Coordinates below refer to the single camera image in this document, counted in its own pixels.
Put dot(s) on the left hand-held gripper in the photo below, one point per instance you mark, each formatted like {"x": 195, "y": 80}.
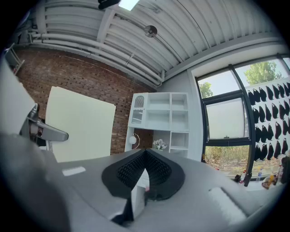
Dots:
{"x": 31, "y": 127}

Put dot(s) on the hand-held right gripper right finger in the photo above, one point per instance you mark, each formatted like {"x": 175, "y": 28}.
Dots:
{"x": 167, "y": 176}

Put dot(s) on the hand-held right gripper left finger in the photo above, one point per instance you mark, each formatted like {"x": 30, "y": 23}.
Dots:
{"x": 122, "y": 174}

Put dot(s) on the cream box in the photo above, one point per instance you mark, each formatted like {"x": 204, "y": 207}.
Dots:
{"x": 79, "y": 124}

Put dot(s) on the white shelf unit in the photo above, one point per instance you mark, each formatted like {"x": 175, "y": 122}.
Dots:
{"x": 158, "y": 117}

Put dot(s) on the round glass lamp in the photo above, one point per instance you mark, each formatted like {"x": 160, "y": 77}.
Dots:
{"x": 131, "y": 140}

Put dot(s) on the white flower bouquet vase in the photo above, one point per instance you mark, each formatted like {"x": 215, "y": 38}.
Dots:
{"x": 159, "y": 144}

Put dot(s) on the small black gadget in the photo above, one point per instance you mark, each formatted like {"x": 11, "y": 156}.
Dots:
{"x": 237, "y": 178}

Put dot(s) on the frosted white window panel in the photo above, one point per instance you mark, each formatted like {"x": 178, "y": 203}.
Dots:
{"x": 226, "y": 120}

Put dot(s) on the white open cabinet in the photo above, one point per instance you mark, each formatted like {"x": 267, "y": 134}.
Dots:
{"x": 11, "y": 56}

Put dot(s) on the clear water bottle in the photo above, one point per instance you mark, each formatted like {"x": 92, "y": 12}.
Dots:
{"x": 259, "y": 175}

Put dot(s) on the white ceiling pipe bundle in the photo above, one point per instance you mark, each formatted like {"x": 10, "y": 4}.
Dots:
{"x": 90, "y": 45}

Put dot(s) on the yellow snack packets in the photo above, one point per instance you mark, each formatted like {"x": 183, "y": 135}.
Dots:
{"x": 269, "y": 181}

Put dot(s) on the black bag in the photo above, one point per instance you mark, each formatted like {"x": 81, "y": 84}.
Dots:
{"x": 286, "y": 170}

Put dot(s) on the rows of black silhouette cutouts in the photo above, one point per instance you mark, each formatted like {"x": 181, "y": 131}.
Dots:
{"x": 269, "y": 113}

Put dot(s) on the metal dome ceiling lamp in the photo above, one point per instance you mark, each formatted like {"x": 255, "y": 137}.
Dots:
{"x": 150, "y": 30}

